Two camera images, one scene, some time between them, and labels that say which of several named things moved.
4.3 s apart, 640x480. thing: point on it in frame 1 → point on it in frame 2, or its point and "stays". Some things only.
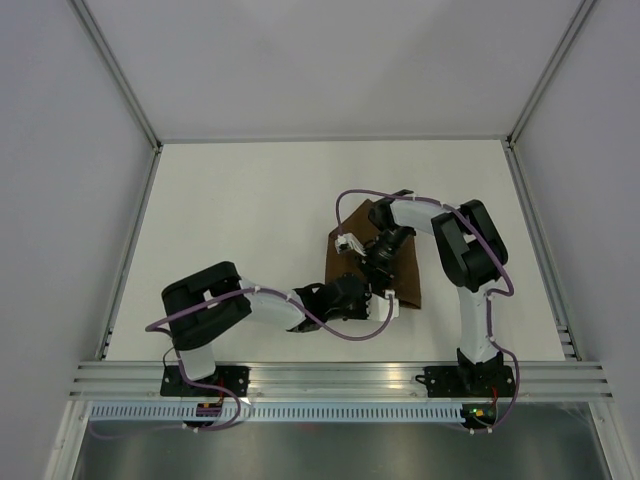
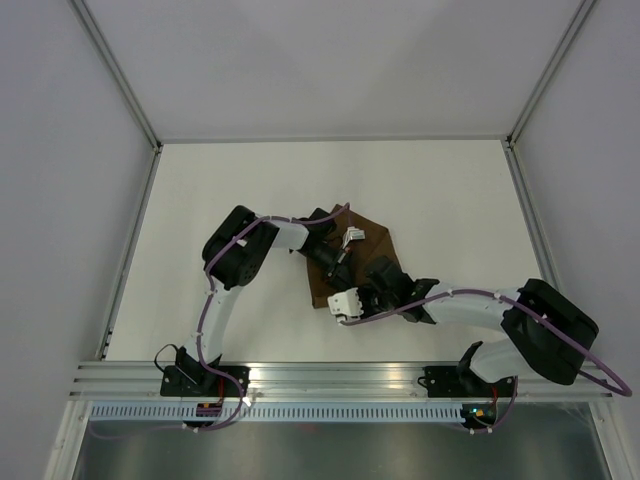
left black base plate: [236, 378] stays
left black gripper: [363, 312] → [340, 278]
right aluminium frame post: [565, 42] stays
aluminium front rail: [339, 380] stays
